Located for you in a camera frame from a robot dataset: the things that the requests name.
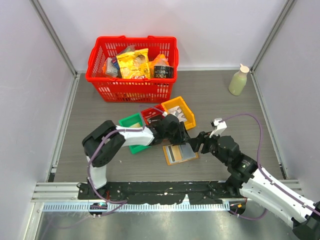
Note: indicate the green lotion bottle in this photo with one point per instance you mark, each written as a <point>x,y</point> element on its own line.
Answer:
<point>238,80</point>

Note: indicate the yellow snack bag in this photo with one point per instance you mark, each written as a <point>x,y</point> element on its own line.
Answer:
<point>134,64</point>

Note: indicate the gold card in green bin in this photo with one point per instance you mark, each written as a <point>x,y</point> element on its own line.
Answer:
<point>136,125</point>

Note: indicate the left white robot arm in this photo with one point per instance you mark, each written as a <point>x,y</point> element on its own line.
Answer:
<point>102,144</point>

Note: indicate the white card in yellow bin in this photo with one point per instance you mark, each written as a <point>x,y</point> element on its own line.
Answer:
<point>178,112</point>

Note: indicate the green plastic bin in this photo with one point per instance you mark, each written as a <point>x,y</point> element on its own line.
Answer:
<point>127,122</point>

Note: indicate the black card in red bin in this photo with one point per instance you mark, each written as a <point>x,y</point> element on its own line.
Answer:
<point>154,118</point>

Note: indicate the red plastic shopping basket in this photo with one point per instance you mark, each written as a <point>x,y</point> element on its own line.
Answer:
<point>112,89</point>

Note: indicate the white slotted cable duct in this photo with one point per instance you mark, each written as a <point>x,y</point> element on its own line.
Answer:
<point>94,207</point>

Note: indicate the yellow leather card holder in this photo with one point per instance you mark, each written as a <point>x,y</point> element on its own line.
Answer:
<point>182,161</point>

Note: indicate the red plastic bin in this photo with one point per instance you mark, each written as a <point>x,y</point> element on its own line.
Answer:
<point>148,111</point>

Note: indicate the orange snack packet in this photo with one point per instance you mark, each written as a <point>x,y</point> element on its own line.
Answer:
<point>160,60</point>

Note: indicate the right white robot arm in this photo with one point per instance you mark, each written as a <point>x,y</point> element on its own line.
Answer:
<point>253,182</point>

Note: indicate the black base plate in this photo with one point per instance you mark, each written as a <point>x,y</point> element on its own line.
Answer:
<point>160,192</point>

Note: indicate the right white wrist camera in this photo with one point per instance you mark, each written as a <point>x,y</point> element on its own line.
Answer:
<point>218,126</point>

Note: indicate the black face cream jar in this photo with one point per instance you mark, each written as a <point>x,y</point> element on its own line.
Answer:
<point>163,72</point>

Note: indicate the yellow plastic bin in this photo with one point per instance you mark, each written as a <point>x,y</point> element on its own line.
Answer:
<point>179,101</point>

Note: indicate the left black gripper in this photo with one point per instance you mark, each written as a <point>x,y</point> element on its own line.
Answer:
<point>181,138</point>

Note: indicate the grey boxed item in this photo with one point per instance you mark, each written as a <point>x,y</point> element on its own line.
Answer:
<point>109,69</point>

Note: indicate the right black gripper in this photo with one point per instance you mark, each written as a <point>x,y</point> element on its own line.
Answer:
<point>203,138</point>

